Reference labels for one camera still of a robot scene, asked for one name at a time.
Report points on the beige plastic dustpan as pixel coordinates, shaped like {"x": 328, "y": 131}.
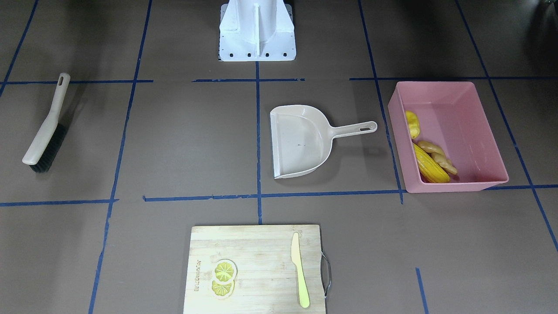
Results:
{"x": 302, "y": 139}

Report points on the yellow toy potato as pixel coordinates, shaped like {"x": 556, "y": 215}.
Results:
{"x": 413, "y": 124}

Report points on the yellow toy corn cob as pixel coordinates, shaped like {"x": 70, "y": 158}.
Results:
{"x": 429, "y": 169}

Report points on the brown toy ginger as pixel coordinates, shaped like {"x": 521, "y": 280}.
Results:
{"x": 439, "y": 156}

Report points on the beige hand brush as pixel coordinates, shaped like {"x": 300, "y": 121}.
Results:
{"x": 49, "y": 138}

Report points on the pink plastic bin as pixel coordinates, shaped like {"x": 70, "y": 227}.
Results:
{"x": 451, "y": 116}

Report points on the yellow plastic knife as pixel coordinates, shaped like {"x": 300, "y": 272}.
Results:
{"x": 296, "y": 259}

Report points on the wooden cutting board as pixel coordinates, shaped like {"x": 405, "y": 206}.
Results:
{"x": 266, "y": 282}

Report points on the lemon slice upper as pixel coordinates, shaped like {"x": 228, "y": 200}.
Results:
{"x": 225, "y": 271}

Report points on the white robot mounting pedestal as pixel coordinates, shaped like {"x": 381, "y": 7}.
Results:
{"x": 257, "y": 30}

